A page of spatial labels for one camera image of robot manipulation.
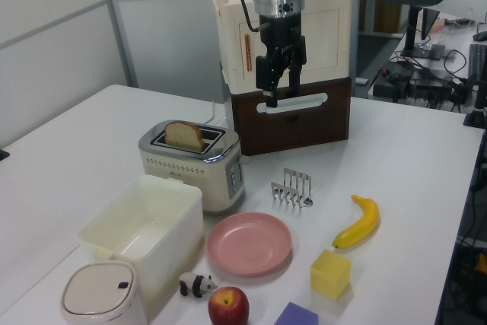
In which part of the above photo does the white appliance with handle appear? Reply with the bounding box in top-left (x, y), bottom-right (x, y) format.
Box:
top-left (211, 0), bottom-right (353, 157)

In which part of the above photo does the black pole stand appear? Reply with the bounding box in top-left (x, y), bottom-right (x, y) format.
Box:
top-left (462, 73), bottom-right (487, 130)

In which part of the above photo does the black power strip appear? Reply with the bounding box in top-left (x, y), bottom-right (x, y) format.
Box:
top-left (372, 73), bottom-right (454, 104)

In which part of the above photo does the cream plastic storage box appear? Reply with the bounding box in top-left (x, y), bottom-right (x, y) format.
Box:
top-left (77, 174), bottom-right (205, 301)

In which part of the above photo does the cream and chrome toaster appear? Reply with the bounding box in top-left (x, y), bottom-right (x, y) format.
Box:
top-left (137, 119), bottom-right (247, 215)

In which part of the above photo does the metal toast rack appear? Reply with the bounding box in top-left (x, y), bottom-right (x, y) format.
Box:
top-left (269, 167), bottom-right (315, 209)

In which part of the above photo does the panda figurine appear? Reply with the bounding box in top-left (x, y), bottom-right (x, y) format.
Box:
top-left (178, 272), bottom-right (219, 299)

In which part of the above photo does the bread slice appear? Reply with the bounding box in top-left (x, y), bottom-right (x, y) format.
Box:
top-left (164, 121), bottom-right (206, 154)

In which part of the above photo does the red apple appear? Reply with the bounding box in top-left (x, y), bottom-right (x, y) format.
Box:
top-left (208, 285), bottom-right (251, 325)

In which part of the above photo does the yellow foam block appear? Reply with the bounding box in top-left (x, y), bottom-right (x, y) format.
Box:
top-left (310, 247), bottom-right (352, 301)

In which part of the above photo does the pink plate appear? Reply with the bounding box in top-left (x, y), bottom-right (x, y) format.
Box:
top-left (206, 212), bottom-right (294, 276)

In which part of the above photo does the yellow banana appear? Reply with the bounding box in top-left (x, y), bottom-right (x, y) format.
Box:
top-left (332, 194), bottom-right (380, 252)

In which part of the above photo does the white toaster power cord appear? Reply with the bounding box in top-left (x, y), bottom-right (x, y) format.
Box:
top-left (207, 100), bottom-right (226, 126)

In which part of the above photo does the wooden background cabinet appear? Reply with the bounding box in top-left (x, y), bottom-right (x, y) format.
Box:
top-left (357, 0), bottom-right (409, 35)

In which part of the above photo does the purple foam block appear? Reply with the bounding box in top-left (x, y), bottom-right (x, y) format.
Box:
top-left (273, 301), bottom-right (320, 325)

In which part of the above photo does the black monitor stand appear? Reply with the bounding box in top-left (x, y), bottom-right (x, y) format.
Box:
top-left (399, 5), bottom-right (446, 60)

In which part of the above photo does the cream lidded trash can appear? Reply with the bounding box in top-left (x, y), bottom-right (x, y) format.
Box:
top-left (59, 260), bottom-right (148, 325)

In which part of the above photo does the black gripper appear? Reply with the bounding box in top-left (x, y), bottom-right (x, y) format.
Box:
top-left (255, 11), bottom-right (307, 109)

